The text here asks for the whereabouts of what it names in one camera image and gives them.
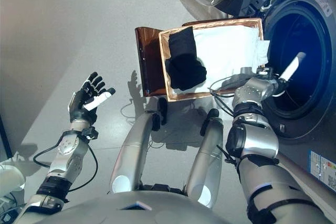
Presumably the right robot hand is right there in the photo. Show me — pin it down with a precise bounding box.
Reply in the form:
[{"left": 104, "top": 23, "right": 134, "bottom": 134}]
[{"left": 272, "top": 52, "right": 307, "bottom": 96}]

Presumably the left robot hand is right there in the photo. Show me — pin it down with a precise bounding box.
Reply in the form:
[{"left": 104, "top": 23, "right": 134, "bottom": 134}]
[{"left": 68, "top": 71, "right": 116, "bottom": 125}]

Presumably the grey front-loading washing machine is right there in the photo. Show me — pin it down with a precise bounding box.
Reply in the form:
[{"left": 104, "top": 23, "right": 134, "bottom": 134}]
[{"left": 217, "top": 0, "right": 336, "bottom": 217}]

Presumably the white basket liner cloth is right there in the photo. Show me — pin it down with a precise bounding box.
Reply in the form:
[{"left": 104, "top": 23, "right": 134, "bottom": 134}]
[{"left": 172, "top": 24, "right": 271, "bottom": 95}]

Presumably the silver left robot leg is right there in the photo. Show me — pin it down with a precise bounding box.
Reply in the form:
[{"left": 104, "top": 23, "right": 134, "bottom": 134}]
[{"left": 110, "top": 112, "right": 161, "bottom": 193}]

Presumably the silver robot leg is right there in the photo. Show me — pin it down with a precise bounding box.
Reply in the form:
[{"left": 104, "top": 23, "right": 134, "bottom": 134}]
[
  {"left": 185, "top": 118, "right": 224, "bottom": 208},
  {"left": 110, "top": 112, "right": 161, "bottom": 193}
]

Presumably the amber acrylic stool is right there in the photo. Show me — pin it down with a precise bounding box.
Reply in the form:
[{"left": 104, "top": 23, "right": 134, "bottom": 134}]
[{"left": 134, "top": 19, "right": 237, "bottom": 98}]

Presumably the black left robot foot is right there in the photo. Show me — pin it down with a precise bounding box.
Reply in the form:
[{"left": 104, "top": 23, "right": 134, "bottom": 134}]
[{"left": 157, "top": 97, "right": 169, "bottom": 126}]

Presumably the black robot foot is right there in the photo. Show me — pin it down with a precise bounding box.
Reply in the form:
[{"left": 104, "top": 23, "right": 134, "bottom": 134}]
[
  {"left": 157, "top": 97, "right": 169, "bottom": 126},
  {"left": 201, "top": 109, "right": 220, "bottom": 137}
]

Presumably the black right robot foot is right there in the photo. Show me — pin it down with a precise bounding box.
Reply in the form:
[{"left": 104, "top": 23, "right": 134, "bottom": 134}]
[{"left": 201, "top": 109, "right": 220, "bottom": 137}]

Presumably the blue energy label sticker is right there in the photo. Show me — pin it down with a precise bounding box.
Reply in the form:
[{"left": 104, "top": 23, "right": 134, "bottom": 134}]
[{"left": 307, "top": 149, "right": 336, "bottom": 190}]

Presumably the woven wicker basket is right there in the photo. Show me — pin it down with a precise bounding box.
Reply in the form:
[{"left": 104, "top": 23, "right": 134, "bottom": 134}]
[{"left": 159, "top": 17, "right": 265, "bottom": 103}]

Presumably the black folded garment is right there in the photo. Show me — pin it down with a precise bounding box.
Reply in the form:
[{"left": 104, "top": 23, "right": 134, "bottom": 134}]
[{"left": 164, "top": 27, "right": 207, "bottom": 91}]

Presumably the grey robot torso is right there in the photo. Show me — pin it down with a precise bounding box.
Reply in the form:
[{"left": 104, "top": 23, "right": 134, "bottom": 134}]
[{"left": 52, "top": 183, "right": 232, "bottom": 224}]

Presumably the silver right robot leg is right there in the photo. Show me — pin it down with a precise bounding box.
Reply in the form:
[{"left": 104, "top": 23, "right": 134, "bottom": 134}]
[{"left": 185, "top": 118, "right": 224, "bottom": 208}]

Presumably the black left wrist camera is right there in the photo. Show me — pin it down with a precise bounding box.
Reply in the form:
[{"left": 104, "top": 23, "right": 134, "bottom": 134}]
[{"left": 81, "top": 126, "right": 99, "bottom": 141}]

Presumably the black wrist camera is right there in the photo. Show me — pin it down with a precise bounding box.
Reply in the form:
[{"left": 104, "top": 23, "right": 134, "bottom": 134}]
[
  {"left": 81, "top": 126, "right": 99, "bottom": 141},
  {"left": 257, "top": 67, "right": 274, "bottom": 77}
]

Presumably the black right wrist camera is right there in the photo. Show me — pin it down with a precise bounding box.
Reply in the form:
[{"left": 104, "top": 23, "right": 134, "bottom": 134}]
[{"left": 257, "top": 67, "right": 274, "bottom": 77}]

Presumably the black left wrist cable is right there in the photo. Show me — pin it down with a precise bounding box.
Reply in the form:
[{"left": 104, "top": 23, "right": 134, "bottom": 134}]
[{"left": 33, "top": 140, "right": 99, "bottom": 193}]

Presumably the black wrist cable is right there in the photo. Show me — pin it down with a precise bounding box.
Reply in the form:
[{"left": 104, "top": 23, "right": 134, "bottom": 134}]
[
  {"left": 33, "top": 140, "right": 99, "bottom": 193},
  {"left": 208, "top": 76, "right": 253, "bottom": 116}
]

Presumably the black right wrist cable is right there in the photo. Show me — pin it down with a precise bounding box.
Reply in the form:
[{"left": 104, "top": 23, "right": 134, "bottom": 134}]
[{"left": 208, "top": 76, "right": 253, "bottom": 116}]

